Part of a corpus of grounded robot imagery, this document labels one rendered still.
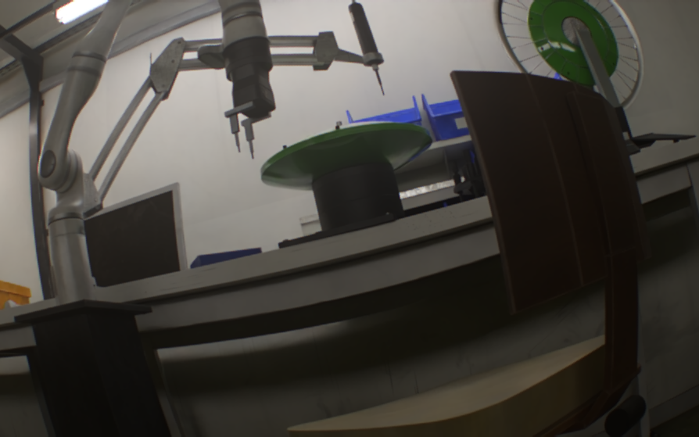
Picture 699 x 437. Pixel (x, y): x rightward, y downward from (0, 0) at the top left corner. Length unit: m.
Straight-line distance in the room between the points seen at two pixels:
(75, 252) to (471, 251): 0.74
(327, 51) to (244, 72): 0.60
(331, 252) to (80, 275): 0.49
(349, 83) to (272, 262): 1.16
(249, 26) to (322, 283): 0.50
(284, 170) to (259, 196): 1.03
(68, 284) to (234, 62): 0.50
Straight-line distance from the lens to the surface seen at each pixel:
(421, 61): 2.36
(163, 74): 1.59
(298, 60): 1.64
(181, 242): 1.90
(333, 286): 1.31
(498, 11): 1.82
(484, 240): 1.31
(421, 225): 1.25
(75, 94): 1.27
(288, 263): 1.27
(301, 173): 1.28
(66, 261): 1.21
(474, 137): 0.55
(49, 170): 1.25
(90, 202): 1.50
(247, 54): 1.07
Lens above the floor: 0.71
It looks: 11 degrees up
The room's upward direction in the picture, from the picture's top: 13 degrees counter-clockwise
